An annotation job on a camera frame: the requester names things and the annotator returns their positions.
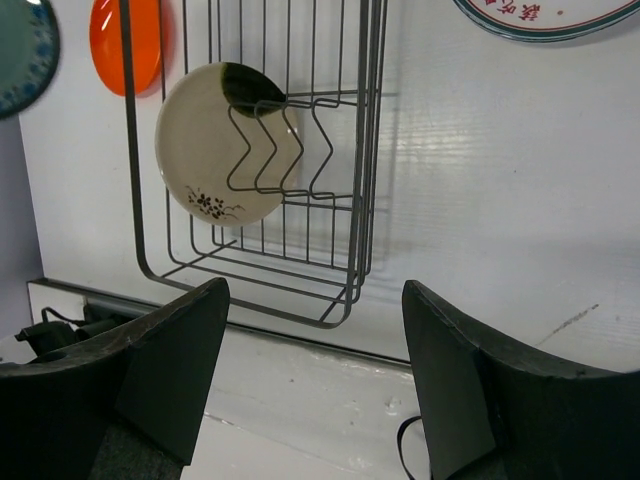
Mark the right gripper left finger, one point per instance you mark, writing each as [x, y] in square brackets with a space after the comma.
[120, 401]

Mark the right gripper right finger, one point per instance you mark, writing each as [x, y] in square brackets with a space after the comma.
[493, 407]

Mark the cream plate floral print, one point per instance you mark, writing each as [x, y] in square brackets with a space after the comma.
[227, 145]

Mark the green patterned plate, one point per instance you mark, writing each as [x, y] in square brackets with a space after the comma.
[30, 53]

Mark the white plate orange sunburst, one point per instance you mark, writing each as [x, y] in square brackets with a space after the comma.
[546, 21]

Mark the wire dish rack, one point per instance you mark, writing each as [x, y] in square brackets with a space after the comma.
[307, 261]

